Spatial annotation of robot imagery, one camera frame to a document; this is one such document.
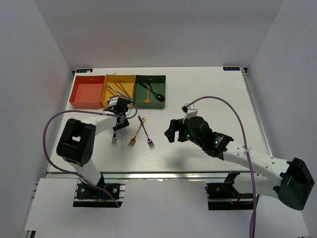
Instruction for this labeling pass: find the thin white chopstick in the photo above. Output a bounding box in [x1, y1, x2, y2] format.
[107, 84, 123, 96]

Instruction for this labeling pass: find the purple fork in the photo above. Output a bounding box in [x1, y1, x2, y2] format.
[138, 116, 155, 149]

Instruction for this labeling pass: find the orange spoon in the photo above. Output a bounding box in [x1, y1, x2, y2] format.
[144, 86, 151, 103]

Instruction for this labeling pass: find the black spoon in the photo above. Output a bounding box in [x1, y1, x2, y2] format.
[138, 82, 165, 102]

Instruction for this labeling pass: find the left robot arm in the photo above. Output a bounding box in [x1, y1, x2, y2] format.
[56, 97, 131, 198]

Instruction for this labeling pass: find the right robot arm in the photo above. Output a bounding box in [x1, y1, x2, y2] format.
[164, 116, 315, 211]

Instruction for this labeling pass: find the yellow paper box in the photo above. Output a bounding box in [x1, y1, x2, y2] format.
[101, 74, 136, 108]

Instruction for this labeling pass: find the dark green paper box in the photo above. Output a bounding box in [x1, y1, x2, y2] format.
[133, 75, 166, 109]

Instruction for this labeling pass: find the red paper box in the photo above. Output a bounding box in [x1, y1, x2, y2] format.
[69, 75, 105, 109]

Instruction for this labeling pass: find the gold fork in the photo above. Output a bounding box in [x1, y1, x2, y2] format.
[127, 124, 142, 147]

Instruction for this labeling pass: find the left blue table label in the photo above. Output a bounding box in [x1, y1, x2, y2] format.
[76, 68, 93, 73]

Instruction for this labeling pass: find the blue table label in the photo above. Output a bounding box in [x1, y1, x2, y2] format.
[223, 66, 241, 71]
[76, 68, 93, 73]

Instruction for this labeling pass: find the right blue table label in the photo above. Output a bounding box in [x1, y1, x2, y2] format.
[223, 66, 241, 71]

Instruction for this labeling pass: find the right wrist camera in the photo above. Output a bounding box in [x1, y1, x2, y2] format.
[182, 104, 198, 123]

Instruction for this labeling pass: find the green handled silver fork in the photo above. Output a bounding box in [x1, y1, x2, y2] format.
[111, 131, 117, 148]

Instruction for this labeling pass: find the aluminium table front rail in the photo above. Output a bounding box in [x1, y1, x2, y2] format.
[46, 171, 263, 181]

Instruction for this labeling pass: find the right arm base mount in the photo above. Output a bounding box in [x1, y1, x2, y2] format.
[205, 172, 253, 211]

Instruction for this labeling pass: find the aluminium table side rail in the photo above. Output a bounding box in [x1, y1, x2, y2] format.
[241, 68, 272, 156]

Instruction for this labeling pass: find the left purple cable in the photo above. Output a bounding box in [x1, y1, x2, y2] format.
[43, 100, 138, 208]

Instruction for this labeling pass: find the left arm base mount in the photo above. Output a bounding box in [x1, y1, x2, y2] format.
[73, 179, 126, 208]

